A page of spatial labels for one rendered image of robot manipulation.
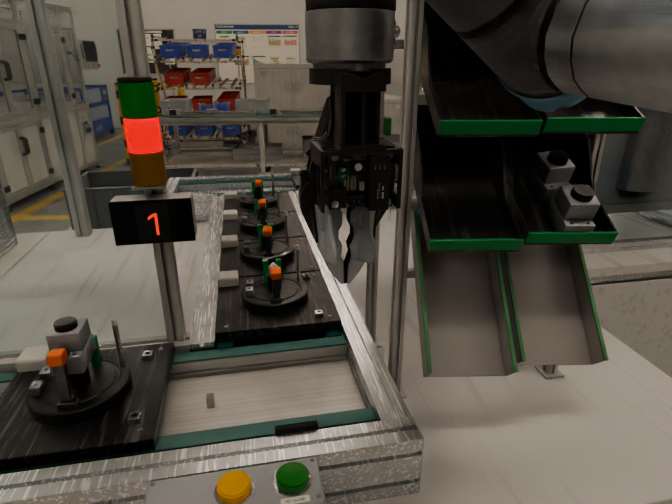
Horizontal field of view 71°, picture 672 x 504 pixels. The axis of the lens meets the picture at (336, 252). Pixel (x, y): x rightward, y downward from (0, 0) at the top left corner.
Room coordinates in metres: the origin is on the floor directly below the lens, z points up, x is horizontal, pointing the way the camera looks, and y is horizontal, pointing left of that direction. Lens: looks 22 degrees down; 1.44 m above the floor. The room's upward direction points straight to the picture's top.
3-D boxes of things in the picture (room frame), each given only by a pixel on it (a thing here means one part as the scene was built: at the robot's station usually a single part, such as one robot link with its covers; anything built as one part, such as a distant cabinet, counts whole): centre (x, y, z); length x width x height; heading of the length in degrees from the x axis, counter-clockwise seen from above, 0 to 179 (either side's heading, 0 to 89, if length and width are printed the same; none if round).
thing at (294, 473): (0.43, 0.05, 0.96); 0.04 x 0.04 x 0.02
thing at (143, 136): (0.73, 0.29, 1.33); 0.05 x 0.05 x 0.05
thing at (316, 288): (0.90, 0.13, 1.01); 0.24 x 0.24 x 0.13; 11
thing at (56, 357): (0.55, 0.38, 1.04); 0.04 x 0.02 x 0.08; 11
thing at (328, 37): (0.44, -0.01, 1.45); 0.08 x 0.08 x 0.05
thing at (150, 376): (0.59, 0.39, 0.96); 0.24 x 0.24 x 0.02; 11
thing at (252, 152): (6.04, 0.98, 0.36); 0.60 x 0.40 x 0.15; 95
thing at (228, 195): (1.62, 0.27, 1.01); 0.24 x 0.24 x 0.13; 11
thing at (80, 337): (0.60, 0.39, 1.06); 0.08 x 0.04 x 0.07; 11
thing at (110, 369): (0.59, 0.39, 0.98); 0.14 x 0.14 x 0.02
